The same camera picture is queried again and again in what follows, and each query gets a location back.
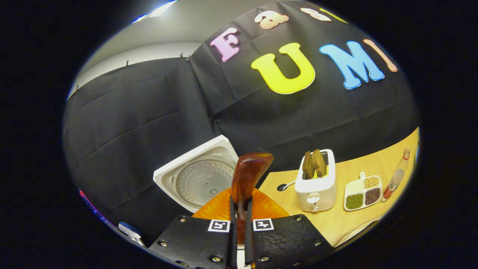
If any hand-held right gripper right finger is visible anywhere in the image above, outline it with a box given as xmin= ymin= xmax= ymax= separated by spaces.
xmin=245 ymin=188 xmax=335 ymax=269

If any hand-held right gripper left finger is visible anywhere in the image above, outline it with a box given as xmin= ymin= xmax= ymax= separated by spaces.
xmin=149 ymin=187 xmax=238 ymax=269

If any white rice cooker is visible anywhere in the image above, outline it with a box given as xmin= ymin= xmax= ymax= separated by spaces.
xmin=153 ymin=135 xmax=239 ymax=214

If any wooden spoon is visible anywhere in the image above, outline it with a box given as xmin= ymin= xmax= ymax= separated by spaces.
xmin=231 ymin=152 xmax=274 ymax=245

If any white toaster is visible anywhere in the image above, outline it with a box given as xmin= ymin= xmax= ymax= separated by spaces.
xmin=295 ymin=149 xmax=336 ymax=213

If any white blue object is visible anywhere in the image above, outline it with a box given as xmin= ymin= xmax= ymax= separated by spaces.
xmin=118 ymin=221 xmax=145 ymax=247

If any brown bread slice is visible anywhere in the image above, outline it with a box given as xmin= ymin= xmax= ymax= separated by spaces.
xmin=312 ymin=149 xmax=328 ymax=178
xmin=302 ymin=151 xmax=315 ymax=179

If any pile of green mung beans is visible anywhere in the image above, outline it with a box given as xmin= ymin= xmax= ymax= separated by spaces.
xmin=345 ymin=194 xmax=363 ymax=210

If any white divided dish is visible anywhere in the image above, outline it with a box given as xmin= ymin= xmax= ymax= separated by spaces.
xmin=344 ymin=172 xmax=383 ymax=211

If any pile of dark red beans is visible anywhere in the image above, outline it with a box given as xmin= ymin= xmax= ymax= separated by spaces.
xmin=365 ymin=188 xmax=381 ymax=205

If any clear plastic bottle red cap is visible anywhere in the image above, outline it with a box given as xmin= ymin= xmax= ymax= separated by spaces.
xmin=381 ymin=148 xmax=410 ymax=203

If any black backdrop cloth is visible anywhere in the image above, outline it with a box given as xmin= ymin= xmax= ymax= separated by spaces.
xmin=63 ymin=0 xmax=420 ymax=239

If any large ceiling light panel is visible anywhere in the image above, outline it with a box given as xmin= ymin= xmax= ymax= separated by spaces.
xmin=133 ymin=0 xmax=178 ymax=23

